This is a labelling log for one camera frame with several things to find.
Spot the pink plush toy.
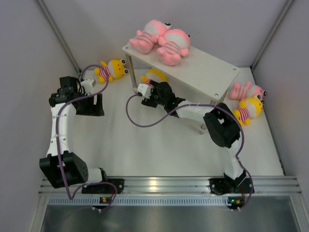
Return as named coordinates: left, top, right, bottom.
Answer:
left=129, top=19, right=171, bottom=54
left=229, top=82, right=267, bottom=100
left=156, top=29, right=190, bottom=66

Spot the grey slotted cable duct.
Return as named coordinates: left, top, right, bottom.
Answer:
left=48, top=196, right=231, bottom=206

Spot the aluminium mounting rail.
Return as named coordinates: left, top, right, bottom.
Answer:
left=38, top=175, right=302, bottom=194

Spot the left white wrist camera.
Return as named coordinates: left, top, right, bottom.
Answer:
left=81, top=79, right=96, bottom=95

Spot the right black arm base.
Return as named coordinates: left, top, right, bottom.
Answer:
left=210, top=177, right=252, bottom=195

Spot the yellow plush toy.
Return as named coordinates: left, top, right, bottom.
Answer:
left=140, top=68, right=167, bottom=87
left=94, top=59, right=129, bottom=83
left=233, top=97, right=264, bottom=127

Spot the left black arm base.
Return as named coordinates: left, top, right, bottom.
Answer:
left=82, top=178, right=125, bottom=194

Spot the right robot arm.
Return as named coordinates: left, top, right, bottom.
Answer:
left=138, top=80, right=246, bottom=192

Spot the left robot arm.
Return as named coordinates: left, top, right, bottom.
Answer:
left=39, top=76, right=109, bottom=193

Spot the white two-tier shelf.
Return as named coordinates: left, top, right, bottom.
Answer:
left=122, top=44, right=240, bottom=109

